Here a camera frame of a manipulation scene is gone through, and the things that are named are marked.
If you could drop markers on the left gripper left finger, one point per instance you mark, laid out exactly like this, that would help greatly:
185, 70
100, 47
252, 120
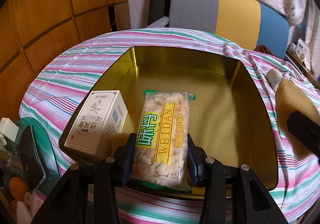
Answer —
123, 148

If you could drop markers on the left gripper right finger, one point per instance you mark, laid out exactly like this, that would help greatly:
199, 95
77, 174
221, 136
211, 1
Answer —
195, 164

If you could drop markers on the green yellow cracker packet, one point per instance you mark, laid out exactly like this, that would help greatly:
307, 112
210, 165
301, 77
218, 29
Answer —
161, 148

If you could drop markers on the beige cardboard box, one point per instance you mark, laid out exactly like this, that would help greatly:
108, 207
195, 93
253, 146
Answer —
102, 116

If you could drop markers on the tan yellow cloth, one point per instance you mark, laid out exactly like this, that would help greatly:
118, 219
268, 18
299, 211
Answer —
289, 98

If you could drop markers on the gold metal tin tray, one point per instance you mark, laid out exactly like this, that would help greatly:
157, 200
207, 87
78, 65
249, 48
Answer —
228, 118

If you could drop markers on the wooden side desk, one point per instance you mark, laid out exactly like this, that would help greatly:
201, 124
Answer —
307, 73

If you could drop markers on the white blue product box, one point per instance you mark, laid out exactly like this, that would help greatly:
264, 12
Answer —
301, 50

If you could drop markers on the dark red cloth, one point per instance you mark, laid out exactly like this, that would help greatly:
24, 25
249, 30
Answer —
264, 50

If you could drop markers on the striped bed sheet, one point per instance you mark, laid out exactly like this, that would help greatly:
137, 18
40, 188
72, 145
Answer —
60, 87

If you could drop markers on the grey yellow blue chair back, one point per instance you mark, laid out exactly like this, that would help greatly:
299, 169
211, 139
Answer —
248, 23

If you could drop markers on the orange wooden wardrobe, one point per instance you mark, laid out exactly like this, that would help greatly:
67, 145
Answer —
34, 32

